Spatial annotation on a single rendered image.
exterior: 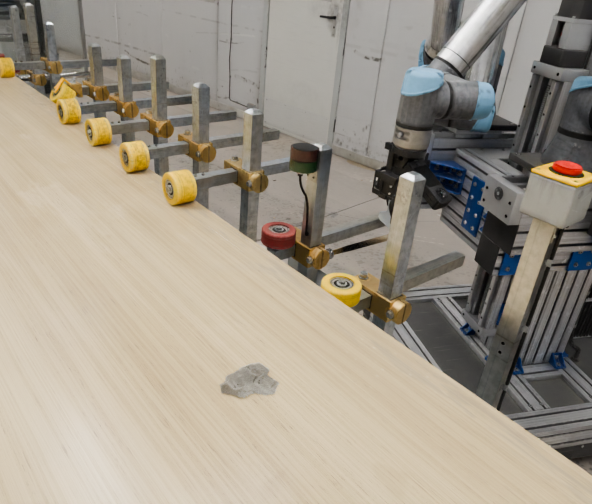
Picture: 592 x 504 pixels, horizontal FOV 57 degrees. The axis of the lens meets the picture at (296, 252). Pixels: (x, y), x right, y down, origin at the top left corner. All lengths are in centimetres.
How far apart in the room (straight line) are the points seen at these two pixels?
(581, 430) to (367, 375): 128
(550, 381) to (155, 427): 166
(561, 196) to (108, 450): 69
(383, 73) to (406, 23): 39
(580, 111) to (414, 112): 54
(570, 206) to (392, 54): 355
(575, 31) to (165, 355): 138
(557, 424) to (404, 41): 300
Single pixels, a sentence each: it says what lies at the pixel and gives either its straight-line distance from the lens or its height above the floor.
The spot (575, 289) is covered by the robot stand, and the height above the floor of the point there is 55.
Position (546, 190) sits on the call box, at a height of 120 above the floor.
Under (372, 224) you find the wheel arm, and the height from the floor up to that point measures 85.
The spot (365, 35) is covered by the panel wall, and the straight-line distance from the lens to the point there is 447.
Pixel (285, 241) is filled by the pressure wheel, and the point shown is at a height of 89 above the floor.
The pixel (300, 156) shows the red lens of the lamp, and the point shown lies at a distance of 113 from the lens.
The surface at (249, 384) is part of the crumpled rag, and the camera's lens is 81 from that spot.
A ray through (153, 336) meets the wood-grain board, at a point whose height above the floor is 90.
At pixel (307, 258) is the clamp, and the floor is 85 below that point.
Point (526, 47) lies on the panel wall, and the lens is 383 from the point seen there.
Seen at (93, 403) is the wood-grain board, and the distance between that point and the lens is 81.
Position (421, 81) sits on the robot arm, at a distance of 109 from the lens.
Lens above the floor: 146
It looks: 28 degrees down
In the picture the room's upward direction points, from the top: 6 degrees clockwise
